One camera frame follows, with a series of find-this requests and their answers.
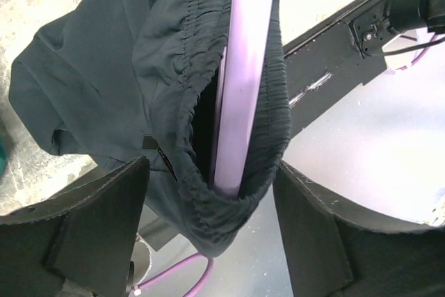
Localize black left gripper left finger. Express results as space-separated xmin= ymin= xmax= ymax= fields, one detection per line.
xmin=1 ymin=157 xmax=149 ymax=296

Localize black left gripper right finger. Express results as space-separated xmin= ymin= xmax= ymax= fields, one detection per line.
xmin=273 ymin=163 xmax=444 ymax=296

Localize dark navy shorts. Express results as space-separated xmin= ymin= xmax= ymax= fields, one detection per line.
xmin=9 ymin=0 xmax=291 ymax=257

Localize purple hanger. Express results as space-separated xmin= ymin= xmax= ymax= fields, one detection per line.
xmin=209 ymin=0 xmax=273 ymax=198

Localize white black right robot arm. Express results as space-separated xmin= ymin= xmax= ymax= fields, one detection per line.
xmin=348 ymin=0 xmax=444 ymax=58

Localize green shorts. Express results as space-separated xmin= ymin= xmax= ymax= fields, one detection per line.
xmin=0 ymin=138 xmax=8 ymax=177

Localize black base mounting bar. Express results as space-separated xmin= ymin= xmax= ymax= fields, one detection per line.
xmin=284 ymin=0 xmax=387 ymax=137

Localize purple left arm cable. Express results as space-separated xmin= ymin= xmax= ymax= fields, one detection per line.
xmin=133 ymin=253 xmax=215 ymax=297

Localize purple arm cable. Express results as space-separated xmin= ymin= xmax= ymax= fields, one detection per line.
xmin=133 ymin=253 xmax=215 ymax=297
xmin=384 ymin=31 xmax=445 ymax=74

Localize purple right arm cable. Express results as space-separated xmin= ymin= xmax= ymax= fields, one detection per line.
xmin=384 ymin=31 xmax=445 ymax=74

